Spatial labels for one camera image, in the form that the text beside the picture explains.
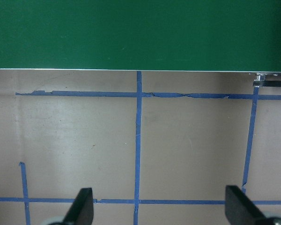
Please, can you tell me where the green conveyor belt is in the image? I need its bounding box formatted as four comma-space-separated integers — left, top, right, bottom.
0, 0, 281, 72

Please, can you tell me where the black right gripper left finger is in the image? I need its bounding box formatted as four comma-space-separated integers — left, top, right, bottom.
62, 187, 94, 225

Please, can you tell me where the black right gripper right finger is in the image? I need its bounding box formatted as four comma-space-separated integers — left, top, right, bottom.
225, 185, 281, 225

